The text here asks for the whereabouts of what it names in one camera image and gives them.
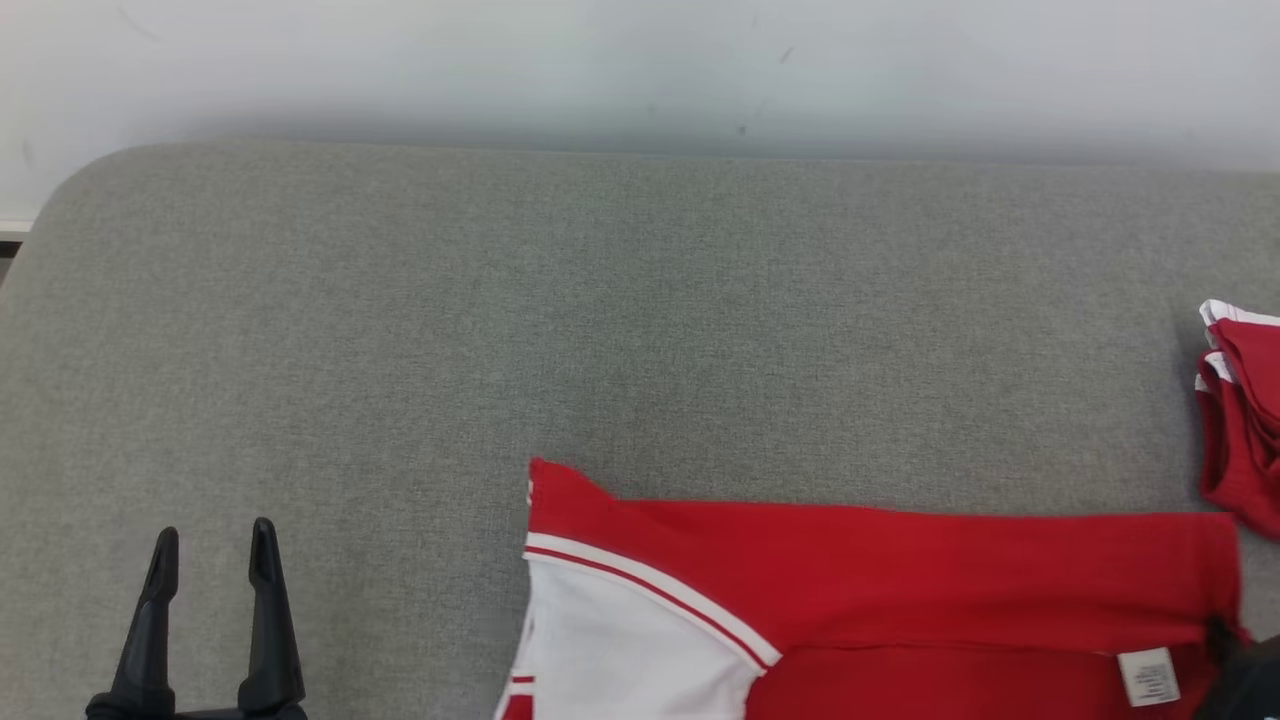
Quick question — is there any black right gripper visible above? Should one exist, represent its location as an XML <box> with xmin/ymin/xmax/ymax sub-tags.
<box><xmin>1195</xmin><ymin>635</ymin><xmax>1280</xmax><ymax>720</ymax></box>

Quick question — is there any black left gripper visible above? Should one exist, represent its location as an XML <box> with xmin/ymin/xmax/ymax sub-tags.
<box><xmin>85</xmin><ymin>517</ymin><xmax>309</xmax><ymax>720</ymax></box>

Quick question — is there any red shirt with white trim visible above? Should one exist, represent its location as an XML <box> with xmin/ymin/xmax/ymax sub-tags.
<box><xmin>493</xmin><ymin>298</ymin><xmax>1280</xmax><ymax>720</ymax></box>

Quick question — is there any grey fabric cushion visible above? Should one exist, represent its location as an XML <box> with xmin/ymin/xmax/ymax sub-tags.
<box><xmin>0</xmin><ymin>140</ymin><xmax>1280</xmax><ymax>720</ymax></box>

